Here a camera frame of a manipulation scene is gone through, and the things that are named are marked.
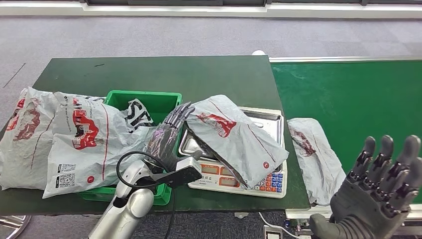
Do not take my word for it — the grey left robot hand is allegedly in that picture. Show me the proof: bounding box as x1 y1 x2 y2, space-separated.
145 101 204 174

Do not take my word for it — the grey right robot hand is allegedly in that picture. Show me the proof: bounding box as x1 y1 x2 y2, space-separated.
309 134 422 239

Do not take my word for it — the grey parcel faded red print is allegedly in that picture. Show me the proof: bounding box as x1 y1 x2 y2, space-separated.
287 118 346 206

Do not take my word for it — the grey parcel black-red print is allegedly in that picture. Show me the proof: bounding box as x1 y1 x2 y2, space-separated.
42 92 157 199

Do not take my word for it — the grey parcel bright red print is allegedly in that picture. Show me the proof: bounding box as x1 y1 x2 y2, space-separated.
184 95 290 190

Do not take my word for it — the green conveyor belt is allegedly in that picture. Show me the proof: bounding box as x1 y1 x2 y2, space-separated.
269 56 422 232

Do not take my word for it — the large grey red-print parcel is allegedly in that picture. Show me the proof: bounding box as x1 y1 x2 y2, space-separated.
0 87 65 191

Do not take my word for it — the green plastic crate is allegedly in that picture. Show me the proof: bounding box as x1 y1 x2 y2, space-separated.
79 90 183 206

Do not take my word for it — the white electronic scale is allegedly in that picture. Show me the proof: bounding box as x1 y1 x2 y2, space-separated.
188 107 288 199

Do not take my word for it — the white floor socket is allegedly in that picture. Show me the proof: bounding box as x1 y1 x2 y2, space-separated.
263 225 284 239

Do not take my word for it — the chrome chair base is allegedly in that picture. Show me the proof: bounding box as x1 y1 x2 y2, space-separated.
0 215 32 239

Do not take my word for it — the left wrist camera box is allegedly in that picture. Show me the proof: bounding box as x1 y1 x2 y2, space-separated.
155 156 203 189

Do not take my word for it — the white floor cable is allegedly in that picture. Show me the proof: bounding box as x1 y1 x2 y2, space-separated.
258 213 299 239

